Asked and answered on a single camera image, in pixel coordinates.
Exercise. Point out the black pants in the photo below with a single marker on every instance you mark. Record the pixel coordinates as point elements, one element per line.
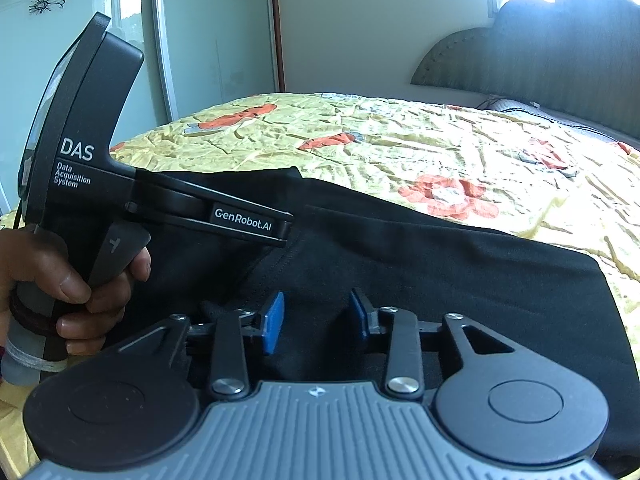
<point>450,285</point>

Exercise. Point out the grey padded headboard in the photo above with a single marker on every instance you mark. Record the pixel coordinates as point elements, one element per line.
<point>550,60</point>

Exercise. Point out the yellow printed blanket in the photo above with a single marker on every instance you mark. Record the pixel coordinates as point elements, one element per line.
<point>400,145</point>

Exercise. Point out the brown wooden door frame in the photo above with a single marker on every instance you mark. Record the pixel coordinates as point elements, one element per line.
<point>276,25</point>

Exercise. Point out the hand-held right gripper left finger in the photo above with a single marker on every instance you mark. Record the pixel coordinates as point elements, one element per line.
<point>272,322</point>

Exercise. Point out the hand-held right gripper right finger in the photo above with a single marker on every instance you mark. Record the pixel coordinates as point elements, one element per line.
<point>357,315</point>

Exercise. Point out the grey pillow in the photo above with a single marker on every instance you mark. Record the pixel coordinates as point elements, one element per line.
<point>575,120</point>

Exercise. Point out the person's left hand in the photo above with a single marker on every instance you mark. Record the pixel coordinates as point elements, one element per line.
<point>65,280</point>

